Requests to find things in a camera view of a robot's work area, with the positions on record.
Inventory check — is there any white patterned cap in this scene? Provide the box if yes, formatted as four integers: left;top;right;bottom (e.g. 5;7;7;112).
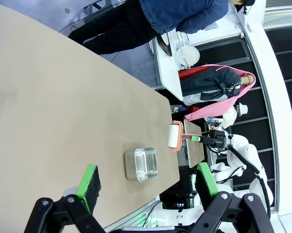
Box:
236;101;249;116

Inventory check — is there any black hanging garment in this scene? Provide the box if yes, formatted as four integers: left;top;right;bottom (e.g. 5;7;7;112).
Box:
181;67;241;100

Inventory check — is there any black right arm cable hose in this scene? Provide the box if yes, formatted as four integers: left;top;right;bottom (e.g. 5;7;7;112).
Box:
227;144;273;220

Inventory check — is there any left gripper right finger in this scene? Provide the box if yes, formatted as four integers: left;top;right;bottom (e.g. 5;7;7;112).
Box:
188;162;275;233

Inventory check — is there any white dinner plate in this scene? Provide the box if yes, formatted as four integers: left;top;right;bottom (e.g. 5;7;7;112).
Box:
179;45;200;68

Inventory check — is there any square stainless steel tray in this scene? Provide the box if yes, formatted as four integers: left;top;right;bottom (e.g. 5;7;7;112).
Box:
123;147;159;182

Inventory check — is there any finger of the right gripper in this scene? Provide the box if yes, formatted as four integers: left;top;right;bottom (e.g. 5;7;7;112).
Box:
190;135;211;146

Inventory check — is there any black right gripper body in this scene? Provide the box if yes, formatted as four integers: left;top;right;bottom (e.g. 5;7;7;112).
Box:
208;130;226;149

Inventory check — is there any white wire dish rack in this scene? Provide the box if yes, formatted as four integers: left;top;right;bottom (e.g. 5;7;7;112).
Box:
167;31;191;71

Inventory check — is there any person's right hand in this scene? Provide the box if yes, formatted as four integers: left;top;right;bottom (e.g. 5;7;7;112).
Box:
160;33;171;47

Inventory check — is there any small brown table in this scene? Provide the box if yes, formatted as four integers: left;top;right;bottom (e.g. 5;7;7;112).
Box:
184;119;206;168

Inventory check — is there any orange lint roller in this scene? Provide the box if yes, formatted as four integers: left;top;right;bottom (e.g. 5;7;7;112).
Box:
167;120;200;152

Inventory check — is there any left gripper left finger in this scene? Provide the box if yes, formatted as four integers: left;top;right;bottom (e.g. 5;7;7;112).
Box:
24;164;105;233

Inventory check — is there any white side table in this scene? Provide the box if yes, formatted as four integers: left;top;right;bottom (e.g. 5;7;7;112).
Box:
152;33;185;105

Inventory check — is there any reddish hanging garment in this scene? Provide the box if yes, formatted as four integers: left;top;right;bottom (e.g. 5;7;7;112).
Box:
179;64;257;122

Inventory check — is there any person in denim jacket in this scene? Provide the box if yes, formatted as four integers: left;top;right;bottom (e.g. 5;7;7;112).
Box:
68;0;256;55

